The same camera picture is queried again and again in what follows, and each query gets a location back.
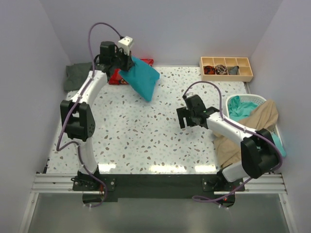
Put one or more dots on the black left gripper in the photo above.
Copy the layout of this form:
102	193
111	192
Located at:
129	62

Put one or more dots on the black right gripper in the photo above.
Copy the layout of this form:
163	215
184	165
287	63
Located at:
181	118

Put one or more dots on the teal t shirt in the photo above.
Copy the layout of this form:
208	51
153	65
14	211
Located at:
142	78
255	112

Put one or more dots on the beige t shirt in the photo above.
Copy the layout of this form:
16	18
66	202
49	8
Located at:
227	151

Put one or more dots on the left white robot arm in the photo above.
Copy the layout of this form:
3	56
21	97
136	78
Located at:
77	119

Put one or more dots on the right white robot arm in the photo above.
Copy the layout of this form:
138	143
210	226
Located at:
259	153

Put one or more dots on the red cartoon folded cloth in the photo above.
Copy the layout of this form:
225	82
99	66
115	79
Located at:
116	78

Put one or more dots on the folded grey t shirt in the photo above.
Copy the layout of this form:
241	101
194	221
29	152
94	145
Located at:
76	75

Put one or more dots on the orange black rolled sock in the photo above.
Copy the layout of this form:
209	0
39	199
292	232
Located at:
209	70

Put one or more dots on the patterned rolled sock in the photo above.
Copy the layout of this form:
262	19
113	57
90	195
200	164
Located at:
221	69

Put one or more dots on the grey rolled sock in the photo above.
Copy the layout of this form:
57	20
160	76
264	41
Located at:
233	70

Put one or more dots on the white plastic laundry basket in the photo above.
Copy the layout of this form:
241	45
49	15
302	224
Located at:
240	106

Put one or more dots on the wooden compartment box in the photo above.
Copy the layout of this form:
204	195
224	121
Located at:
245	71

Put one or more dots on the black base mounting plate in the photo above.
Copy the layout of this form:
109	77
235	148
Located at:
113	187

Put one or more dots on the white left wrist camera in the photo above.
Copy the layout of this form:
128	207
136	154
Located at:
126	44

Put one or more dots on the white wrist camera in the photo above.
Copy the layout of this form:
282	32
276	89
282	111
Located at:
186	95
126	44

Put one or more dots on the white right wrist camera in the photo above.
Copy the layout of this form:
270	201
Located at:
186	95

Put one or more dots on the aluminium frame rail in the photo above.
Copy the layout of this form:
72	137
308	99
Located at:
61	183

